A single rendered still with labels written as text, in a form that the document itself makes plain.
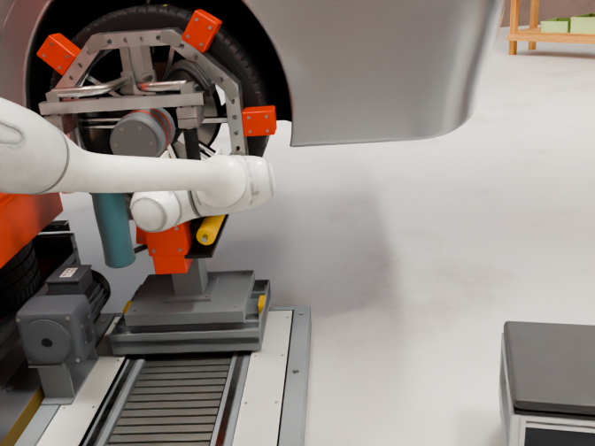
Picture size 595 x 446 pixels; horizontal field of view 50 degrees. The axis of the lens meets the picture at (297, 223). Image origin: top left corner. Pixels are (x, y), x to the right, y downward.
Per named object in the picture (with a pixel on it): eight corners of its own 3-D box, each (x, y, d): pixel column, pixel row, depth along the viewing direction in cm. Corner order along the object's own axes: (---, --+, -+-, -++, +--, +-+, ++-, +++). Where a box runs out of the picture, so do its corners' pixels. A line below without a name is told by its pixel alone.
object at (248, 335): (271, 299, 243) (269, 276, 239) (261, 352, 210) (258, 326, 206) (142, 303, 247) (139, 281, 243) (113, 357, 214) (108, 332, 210)
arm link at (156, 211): (152, 217, 139) (210, 205, 137) (131, 246, 125) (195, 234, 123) (137, 171, 135) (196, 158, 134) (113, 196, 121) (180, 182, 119)
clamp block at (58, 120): (78, 126, 168) (74, 107, 166) (65, 135, 160) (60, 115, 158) (59, 128, 169) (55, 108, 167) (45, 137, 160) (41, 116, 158)
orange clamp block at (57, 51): (86, 53, 181) (59, 31, 179) (75, 57, 174) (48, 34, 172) (73, 72, 183) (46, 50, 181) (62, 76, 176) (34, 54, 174)
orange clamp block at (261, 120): (246, 130, 187) (277, 128, 187) (243, 137, 180) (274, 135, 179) (244, 106, 185) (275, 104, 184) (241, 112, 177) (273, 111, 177)
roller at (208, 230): (229, 212, 219) (227, 196, 217) (214, 248, 192) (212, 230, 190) (212, 213, 220) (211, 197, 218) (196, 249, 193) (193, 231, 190)
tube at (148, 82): (207, 80, 175) (203, 41, 171) (193, 94, 157) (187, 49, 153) (144, 84, 177) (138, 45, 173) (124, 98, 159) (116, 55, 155)
